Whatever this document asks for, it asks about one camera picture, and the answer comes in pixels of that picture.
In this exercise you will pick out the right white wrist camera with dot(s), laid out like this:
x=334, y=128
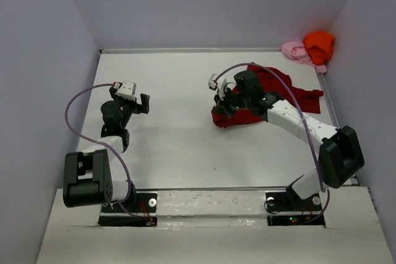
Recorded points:
x=218, y=85

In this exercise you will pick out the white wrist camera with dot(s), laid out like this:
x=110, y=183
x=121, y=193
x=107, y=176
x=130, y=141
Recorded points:
x=218, y=85
x=125, y=90

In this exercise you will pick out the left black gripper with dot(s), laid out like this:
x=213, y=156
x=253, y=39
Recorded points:
x=137, y=109

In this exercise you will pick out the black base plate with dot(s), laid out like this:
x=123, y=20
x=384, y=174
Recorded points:
x=140, y=213
x=283, y=212

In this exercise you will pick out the pink t shirt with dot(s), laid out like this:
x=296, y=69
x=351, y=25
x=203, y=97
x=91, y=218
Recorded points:
x=296, y=52

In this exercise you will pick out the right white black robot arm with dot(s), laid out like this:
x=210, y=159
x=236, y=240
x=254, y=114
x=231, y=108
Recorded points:
x=337, y=151

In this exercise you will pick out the orange t shirt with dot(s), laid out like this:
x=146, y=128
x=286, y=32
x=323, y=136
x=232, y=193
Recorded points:
x=320, y=46

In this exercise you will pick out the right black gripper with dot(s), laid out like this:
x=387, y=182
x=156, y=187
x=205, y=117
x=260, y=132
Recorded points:
x=221, y=106

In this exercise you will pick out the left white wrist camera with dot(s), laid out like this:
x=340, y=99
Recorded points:
x=125, y=90

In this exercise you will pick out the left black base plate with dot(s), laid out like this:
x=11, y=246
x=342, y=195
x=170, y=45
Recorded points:
x=140, y=213

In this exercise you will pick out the dark red t shirt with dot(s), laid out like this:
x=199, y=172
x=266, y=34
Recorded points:
x=308, y=100

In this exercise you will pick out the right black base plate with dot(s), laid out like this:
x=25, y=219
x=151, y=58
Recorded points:
x=283, y=212

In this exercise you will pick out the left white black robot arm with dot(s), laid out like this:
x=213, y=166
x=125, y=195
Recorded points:
x=99, y=175

